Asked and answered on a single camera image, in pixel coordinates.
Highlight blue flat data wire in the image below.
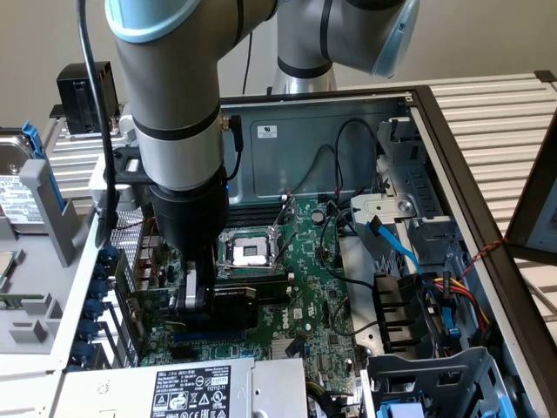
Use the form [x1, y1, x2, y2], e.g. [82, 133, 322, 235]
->
[367, 219, 424, 276]

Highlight red black twisted wire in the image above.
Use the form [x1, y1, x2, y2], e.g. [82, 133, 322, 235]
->
[460, 237, 510, 280]

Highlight silver power supply with label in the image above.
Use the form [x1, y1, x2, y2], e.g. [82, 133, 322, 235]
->
[54, 356, 311, 418]

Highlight thin black hanging cable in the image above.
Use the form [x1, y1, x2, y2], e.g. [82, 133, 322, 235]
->
[240, 29, 254, 95]

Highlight thin metal locking lever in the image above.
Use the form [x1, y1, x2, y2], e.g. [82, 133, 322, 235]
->
[216, 260, 282, 273]

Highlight silver hard disk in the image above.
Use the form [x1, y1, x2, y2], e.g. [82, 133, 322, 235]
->
[0, 133, 47, 228]

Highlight silver metal disk bay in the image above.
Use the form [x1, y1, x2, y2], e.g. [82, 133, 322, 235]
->
[350, 117, 465, 245]

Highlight grey plastic parts rack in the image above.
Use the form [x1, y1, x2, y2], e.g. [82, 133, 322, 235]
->
[0, 102, 147, 376]

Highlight blue expansion slot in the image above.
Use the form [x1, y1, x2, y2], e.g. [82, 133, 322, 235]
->
[172, 328, 247, 346]

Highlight black RAM slot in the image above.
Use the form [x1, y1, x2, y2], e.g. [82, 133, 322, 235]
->
[229, 203, 287, 217]
[225, 213, 285, 229]
[215, 272, 293, 287]

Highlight open grey PC case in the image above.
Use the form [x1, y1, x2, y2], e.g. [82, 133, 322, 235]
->
[51, 84, 557, 418]

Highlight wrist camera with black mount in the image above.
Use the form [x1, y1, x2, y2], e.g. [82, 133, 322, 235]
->
[89, 145, 151, 206]

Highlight silver chipset heatsink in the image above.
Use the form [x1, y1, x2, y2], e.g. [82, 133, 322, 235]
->
[269, 335, 308, 361]

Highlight green graphics card black fan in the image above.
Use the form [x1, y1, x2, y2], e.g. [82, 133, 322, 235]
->
[115, 247, 262, 349]

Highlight black plug with cable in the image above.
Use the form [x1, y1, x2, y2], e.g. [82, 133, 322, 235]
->
[220, 113, 245, 182]

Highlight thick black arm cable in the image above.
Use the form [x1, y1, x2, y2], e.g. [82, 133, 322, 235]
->
[76, 0, 122, 250]

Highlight metal rear port block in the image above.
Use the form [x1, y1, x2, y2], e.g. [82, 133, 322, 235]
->
[135, 234, 163, 292]

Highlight black CPU cooler block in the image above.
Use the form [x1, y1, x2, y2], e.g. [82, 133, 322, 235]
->
[56, 60, 121, 137]

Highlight black plastic fan shroud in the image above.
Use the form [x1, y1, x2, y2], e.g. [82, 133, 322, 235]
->
[372, 272, 431, 354]

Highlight square CPU chip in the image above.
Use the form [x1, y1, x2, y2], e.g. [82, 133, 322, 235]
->
[0, 250, 23, 293]

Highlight dark framed panel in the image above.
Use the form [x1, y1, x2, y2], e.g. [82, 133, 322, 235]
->
[504, 113, 557, 267]

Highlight red yellow power wires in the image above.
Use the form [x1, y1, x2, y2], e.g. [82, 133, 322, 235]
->
[438, 269, 493, 337]

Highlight grey perforated disk bay cage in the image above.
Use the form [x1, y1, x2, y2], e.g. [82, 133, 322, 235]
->
[360, 346, 540, 418]

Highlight black looped wire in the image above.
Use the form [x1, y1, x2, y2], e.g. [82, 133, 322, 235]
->
[286, 144, 339, 197]
[335, 118, 379, 195]

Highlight CPU socket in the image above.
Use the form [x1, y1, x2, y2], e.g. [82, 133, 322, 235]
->
[216, 226, 288, 280]

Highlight green RAM stick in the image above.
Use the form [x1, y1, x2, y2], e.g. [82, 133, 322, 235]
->
[0, 293, 47, 309]

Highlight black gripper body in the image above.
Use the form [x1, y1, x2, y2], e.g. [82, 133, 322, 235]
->
[150, 172, 232, 265]

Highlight green Dell motherboard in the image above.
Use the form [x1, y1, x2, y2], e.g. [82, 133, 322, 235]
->
[138, 195, 366, 395]

